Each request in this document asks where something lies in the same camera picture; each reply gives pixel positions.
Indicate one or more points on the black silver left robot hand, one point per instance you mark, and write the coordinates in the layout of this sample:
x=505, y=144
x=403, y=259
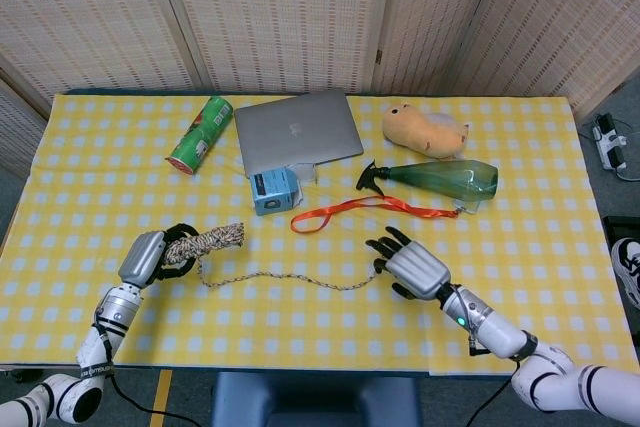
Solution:
x=142, y=259

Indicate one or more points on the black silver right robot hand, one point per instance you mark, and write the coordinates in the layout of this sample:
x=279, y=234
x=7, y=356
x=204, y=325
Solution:
x=417, y=272

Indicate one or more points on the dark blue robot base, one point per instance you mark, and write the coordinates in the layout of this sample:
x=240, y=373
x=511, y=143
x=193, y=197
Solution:
x=315, y=402

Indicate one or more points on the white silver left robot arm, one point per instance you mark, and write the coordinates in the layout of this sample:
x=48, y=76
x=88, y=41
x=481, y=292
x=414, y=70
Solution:
x=115, y=312

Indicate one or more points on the yellow checkered tablecloth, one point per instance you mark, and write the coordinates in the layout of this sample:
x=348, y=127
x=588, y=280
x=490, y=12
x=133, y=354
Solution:
x=300, y=332

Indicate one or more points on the blue speaker box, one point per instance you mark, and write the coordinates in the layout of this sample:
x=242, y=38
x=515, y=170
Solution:
x=275, y=192

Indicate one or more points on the clear badge holder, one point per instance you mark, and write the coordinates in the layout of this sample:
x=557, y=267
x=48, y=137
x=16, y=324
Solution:
x=467, y=207

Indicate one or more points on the green spray bottle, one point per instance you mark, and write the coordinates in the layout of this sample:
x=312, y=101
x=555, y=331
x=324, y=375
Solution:
x=445, y=179

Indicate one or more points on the green chips can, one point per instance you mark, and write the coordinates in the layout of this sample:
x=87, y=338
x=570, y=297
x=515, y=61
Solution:
x=200, y=139

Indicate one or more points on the yellow floor tape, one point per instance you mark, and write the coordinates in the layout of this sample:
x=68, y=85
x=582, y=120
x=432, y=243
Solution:
x=161, y=399

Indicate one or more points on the orange plush toy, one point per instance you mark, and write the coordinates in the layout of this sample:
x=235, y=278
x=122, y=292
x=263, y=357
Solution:
x=425, y=129

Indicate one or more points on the silver laptop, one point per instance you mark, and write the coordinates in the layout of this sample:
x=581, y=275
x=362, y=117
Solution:
x=295, y=129

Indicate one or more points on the black white sneaker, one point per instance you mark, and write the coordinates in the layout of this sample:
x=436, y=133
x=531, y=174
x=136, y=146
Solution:
x=629, y=267

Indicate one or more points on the white power strip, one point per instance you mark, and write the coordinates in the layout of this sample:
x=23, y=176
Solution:
x=610, y=144

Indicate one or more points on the bamboo folding screen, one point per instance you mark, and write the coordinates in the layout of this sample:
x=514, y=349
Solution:
x=280, y=12

